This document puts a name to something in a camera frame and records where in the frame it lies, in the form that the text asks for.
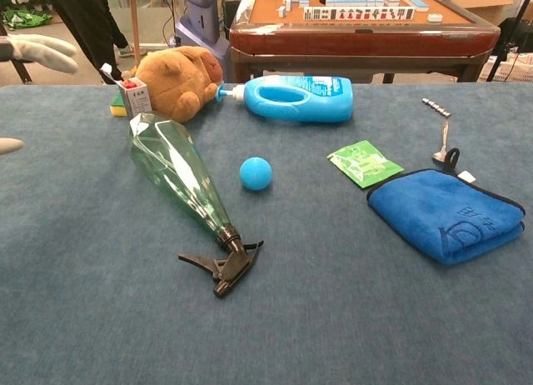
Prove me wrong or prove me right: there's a row of face-up mahjong tiles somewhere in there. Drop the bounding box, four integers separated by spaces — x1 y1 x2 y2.
302 5 416 22

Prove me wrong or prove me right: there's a green spray bottle black trigger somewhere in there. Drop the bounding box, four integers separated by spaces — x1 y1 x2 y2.
128 112 265 299

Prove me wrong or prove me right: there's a blue ball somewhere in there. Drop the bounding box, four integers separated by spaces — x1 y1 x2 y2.
239 156 273 192

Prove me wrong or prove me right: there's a black tripod stand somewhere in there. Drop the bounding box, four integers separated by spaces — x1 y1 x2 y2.
486 0 533 83

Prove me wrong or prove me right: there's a wooden pole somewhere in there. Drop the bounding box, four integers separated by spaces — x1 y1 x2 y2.
128 0 142 69

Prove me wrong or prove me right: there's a folded blue microfibre towel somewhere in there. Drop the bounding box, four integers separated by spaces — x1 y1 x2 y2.
366 147 526 266

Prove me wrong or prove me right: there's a blue detergent bottle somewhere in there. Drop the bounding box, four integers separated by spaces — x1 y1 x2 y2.
215 74 355 124

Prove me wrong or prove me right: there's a small white open carton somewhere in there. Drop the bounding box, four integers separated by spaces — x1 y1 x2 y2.
99 62 153 119

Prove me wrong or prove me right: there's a green bag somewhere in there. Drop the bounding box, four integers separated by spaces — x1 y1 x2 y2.
2 7 53 30

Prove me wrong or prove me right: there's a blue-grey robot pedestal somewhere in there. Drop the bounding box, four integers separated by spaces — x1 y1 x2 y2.
172 0 234 84

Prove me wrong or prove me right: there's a brown mahjong table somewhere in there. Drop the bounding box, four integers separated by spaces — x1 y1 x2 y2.
228 0 501 85

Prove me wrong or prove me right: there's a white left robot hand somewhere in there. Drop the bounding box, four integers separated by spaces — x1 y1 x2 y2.
0 33 79 156

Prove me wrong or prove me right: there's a green sachet packet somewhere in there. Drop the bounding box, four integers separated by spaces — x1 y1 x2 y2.
326 139 405 190

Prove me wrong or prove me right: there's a yellow green sponge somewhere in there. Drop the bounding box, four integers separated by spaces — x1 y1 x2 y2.
109 93 128 118

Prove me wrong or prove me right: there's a brown capybara plush toy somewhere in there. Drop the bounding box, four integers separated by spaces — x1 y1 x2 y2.
135 45 225 124

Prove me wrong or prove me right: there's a white plastic basket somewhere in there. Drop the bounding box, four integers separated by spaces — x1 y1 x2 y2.
478 51 533 84

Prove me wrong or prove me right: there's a metal spoon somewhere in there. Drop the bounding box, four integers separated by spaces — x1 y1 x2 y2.
431 118 451 164

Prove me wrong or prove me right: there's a person in dark trousers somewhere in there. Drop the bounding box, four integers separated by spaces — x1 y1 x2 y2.
39 0 147 85

